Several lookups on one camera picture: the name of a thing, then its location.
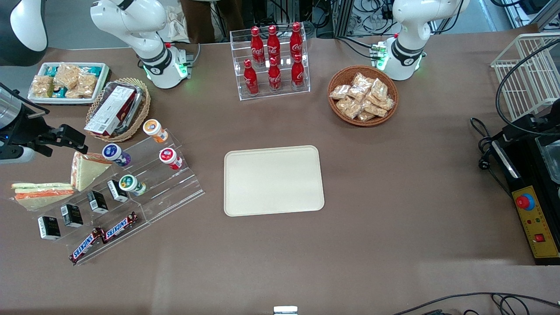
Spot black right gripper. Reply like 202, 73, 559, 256
0, 108, 88, 165

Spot green gum bottle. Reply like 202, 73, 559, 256
119, 174, 147, 196

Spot purple gum bottle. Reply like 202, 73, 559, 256
101, 143, 132, 168

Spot orange gum bottle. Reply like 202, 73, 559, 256
143, 119, 169, 144

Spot red gum bottle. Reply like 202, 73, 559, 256
158, 147, 184, 171

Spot beige plastic tray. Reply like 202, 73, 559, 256
224, 145, 326, 217

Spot triangular wrapped sandwich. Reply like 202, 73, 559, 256
70, 150, 112, 192

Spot flat wrapped sandwich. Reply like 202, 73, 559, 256
10, 182, 76, 212

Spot rice crisp snack pack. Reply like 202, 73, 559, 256
65, 73, 98, 99
31, 75, 56, 98
54, 63, 82, 90

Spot brown and white carton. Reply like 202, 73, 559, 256
84, 85, 137, 137

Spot small black box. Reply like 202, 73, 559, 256
86, 190, 109, 215
37, 215, 62, 241
107, 179, 129, 203
60, 203, 84, 228

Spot white rectangular dish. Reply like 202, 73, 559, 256
28, 62, 111, 105

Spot oval wicker basket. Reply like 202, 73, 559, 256
86, 77, 152, 143

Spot dark plastic wrapped pack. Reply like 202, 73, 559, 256
101, 80, 146, 133

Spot Snickers chocolate bar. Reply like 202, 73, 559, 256
68, 227, 106, 265
101, 211, 139, 244

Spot clear acrylic tiered stand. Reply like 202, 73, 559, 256
25, 128, 206, 266

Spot white crumpled cloth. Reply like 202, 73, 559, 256
158, 3, 192, 44

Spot brown trousers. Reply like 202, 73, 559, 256
180, 0, 245, 45

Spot red cola bottle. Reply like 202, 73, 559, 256
250, 26, 266, 69
266, 24, 282, 67
290, 53, 306, 91
267, 56, 283, 94
289, 21, 304, 62
243, 59, 260, 96

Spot clear acrylic bottle rack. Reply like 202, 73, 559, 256
230, 28, 312, 102

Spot round wicker basket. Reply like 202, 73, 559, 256
328, 65, 400, 128

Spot black machine yellow panel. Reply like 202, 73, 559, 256
489, 100, 560, 266

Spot aluminium profile frame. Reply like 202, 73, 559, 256
332, 0, 395, 39

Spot black arm base cable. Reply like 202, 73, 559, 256
336, 36, 378, 60

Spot coiled black power cable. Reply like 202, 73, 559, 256
470, 116, 515, 195

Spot long black cable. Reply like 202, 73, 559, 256
495, 38, 560, 137

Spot thin black floor cable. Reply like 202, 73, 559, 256
392, 292, 560, 315

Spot white wire basket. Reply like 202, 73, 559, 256
490, 32, 560, 123

